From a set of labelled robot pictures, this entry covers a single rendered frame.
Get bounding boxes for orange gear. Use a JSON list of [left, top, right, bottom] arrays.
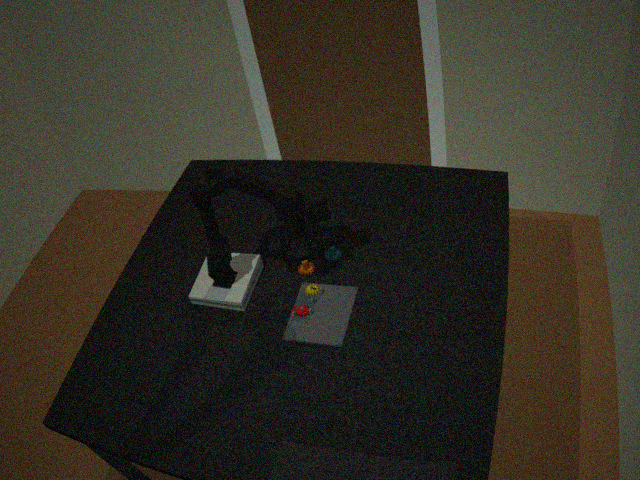
[[298, 260, 316, 276]]

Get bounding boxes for red gear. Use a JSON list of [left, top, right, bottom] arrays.
[[295, 304, 309, 317]]

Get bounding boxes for teal gear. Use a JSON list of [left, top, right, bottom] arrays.
[[325, 245, 342, 262]]

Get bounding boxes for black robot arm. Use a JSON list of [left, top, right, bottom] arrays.
[[189, 166, 331, 289]]

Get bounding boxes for yellow gear with black stripe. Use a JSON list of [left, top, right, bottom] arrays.
[[305, 284, 319, 297]]

